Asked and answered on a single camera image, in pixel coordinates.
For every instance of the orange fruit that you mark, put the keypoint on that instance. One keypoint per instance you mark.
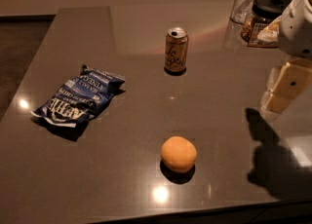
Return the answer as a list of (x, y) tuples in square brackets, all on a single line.
[(178, 154)]

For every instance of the glass jar with black lid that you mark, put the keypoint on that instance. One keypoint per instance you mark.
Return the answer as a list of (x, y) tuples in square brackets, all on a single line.
[(260, 28)]

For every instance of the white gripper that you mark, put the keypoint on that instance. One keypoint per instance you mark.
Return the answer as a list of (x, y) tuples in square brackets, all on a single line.
[(297, 28)]

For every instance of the orange soda can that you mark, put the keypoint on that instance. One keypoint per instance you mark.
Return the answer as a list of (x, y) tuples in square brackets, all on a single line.
[(176, 50)]

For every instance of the blue chip bag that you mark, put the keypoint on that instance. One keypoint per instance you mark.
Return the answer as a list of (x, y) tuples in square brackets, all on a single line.
[(81, 98)]

